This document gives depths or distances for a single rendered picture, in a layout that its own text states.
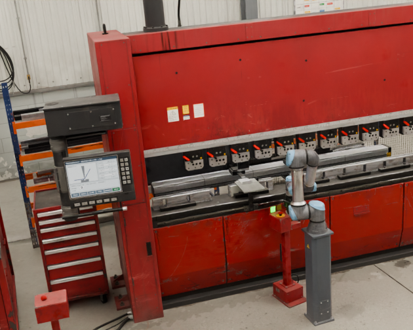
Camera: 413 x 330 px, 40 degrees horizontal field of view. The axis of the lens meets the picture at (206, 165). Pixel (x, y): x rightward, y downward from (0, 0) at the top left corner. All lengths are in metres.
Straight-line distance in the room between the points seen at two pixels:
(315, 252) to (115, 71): 1.99
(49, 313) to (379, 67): 3.27
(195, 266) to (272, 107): 1.48
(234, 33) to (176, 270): 1.99
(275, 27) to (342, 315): 2.36
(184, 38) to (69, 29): 4.32
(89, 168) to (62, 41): 4.85
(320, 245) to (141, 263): 1.42
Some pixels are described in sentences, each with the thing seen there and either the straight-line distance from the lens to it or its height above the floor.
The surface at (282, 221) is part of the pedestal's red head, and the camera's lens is 4.63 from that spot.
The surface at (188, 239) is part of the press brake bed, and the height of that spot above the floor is 0.61.
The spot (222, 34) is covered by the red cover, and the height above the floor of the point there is 2.23.
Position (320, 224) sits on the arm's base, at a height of 0.85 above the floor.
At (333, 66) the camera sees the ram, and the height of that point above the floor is 1.87.
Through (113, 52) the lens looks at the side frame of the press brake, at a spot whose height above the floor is 2.21.
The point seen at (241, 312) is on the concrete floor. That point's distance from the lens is 4.91.
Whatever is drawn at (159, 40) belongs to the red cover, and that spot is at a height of 2.24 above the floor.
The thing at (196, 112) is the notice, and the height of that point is 1.64.
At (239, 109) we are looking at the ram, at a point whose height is 1.63.
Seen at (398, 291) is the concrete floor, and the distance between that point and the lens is 5.23.
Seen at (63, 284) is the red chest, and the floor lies 0.29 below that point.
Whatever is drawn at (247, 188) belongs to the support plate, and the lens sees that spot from 4.67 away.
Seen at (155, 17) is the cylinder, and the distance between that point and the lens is 4.46.
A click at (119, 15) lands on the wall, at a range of 8.71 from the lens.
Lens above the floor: 2.71
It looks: 19 degrees down
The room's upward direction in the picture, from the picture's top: 5 degrees counter-clockwise
